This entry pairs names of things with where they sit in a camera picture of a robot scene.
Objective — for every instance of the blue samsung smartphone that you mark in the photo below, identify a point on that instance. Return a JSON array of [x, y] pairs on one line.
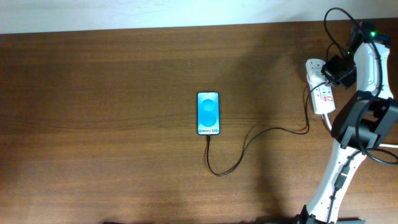
[[208, 113]]

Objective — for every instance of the white power strip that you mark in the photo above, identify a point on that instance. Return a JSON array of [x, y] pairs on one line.
[[321, 94]]

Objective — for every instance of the white usb charger adapter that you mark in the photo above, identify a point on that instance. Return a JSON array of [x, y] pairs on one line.
[[315, 76]]

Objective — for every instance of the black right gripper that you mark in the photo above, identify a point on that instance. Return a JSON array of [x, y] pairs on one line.
[[329, 66]]

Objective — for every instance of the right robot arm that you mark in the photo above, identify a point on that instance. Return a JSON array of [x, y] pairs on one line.
[[362, 124]]

